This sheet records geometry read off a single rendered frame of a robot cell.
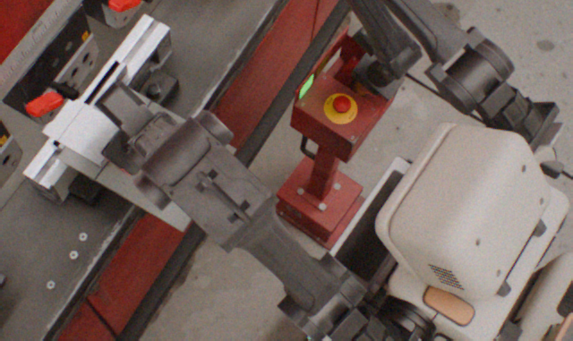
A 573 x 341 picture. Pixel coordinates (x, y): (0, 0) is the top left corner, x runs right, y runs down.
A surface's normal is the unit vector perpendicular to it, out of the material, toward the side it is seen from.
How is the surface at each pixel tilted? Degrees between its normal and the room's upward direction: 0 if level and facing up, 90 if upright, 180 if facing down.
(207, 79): 0
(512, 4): 0
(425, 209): 42
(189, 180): 13
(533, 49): 0
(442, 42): 22
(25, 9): 90
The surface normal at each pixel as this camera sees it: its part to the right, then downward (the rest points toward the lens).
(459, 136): -0.51, -0.64
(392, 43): 0.47, 0.47
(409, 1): 0.05, 0.01
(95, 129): 0.06, -0.37
